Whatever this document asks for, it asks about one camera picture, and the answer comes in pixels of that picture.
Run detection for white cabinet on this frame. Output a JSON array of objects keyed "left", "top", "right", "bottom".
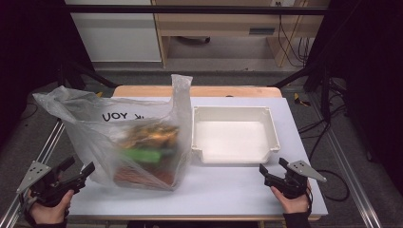
[{"left": 65, "top": 0, "right": 163, "bottom": 64}]

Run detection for person's left hand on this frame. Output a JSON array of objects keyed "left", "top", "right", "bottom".
[{"left": 29, "top": 189, "right": 74, "bottom": 225}]

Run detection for light wooden desk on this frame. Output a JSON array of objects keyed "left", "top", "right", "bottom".
[{"left": 151, "top": 0, "right": 331, "bottom": 68}]

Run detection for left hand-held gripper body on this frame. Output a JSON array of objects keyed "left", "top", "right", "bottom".
[{"left": 16, "top": 161, "right": 86, "bottom": 207}]

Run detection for black curtain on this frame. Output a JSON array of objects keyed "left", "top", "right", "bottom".
[
  {"left": 0, "top": 0, "right": 93, "bottom": 150},
  {"left": 303, "top": 0, "right": 403, "bottom": 194}
]

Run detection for translucent plastic bag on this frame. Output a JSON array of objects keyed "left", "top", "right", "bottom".
[{"left": 32, "top": 73, "right": 194, "bottom": 192}]

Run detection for hanging black cables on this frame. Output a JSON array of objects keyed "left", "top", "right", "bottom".
[{"left": 277, "top": 1, "right": 313, "bottom": 68}]

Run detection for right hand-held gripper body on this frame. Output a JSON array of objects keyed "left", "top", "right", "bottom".
[{"left": 264, "top": 160, "right": 328, "bottom": 200}]

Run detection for white plastic bin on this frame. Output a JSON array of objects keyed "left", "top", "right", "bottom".
[{"left": 191, "top": 105, "right": 281, "bottom": 165}]

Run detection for black metal stand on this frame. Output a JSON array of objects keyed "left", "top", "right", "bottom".
[
  {"left": 269, "top": 60, "right": 334, "bottom": 123},
  {"left": 56, "top": 58, "right": 120, "bottom": 93}
]

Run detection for black crossbar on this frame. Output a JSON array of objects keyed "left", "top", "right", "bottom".
[{"left": 61, "top": 4, "right": 331, "bottom": 16}]

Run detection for black floor cable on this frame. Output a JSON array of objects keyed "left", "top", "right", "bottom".
[{"left": 297, "top": 104, "right": 351, "bottom": 202}]

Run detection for white table sheet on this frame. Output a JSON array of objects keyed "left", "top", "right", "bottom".
[{"left": 67, "top": 96, "right": 329, "bottom": 218}]

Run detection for aluminium rail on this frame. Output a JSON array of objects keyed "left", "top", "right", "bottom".
[
  {"left": 308, "top": 91, "right": 383, "bottom": 228},
  {"left": 0, "top": 118, "right": 66, "bottom": 228}
]

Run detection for orange black chips packet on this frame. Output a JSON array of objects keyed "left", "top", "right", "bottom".
[{"left": 122, "top": 123, "right": 180, "bottom": 150}]

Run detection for person's right hand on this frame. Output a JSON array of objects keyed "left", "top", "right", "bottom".
[{"left": 270, "top": 181, "right": 313, "bottom": 215}]

